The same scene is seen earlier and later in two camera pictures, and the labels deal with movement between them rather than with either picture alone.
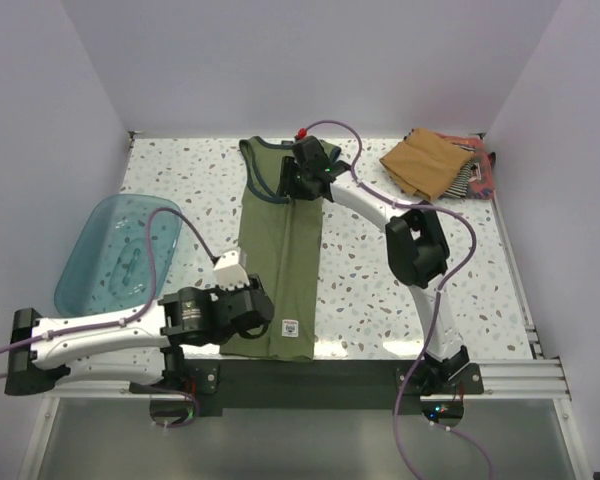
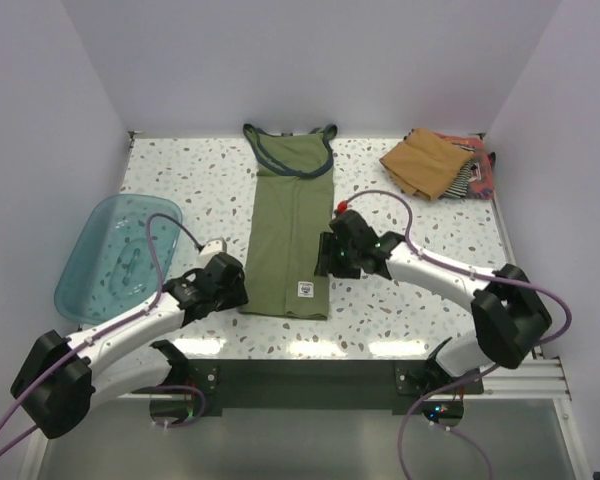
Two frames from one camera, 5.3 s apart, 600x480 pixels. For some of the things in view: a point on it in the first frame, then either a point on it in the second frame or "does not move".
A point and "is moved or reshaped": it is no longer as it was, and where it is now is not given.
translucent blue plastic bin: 109,268 does not move
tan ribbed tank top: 425,162 does not move
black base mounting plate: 320,384 does not move
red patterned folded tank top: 481,184 does not move
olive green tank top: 280,247 is moved or reshaped
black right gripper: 286,186 to 326,259
